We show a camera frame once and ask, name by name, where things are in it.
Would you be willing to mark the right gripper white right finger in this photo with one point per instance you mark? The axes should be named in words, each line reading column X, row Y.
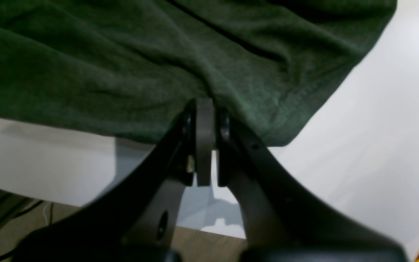
column 283, row 221

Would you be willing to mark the dark green t-shirt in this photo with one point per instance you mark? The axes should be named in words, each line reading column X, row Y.
column 128, row 67

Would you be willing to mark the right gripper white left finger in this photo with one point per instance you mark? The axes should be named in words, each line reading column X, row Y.
column 135, row 221

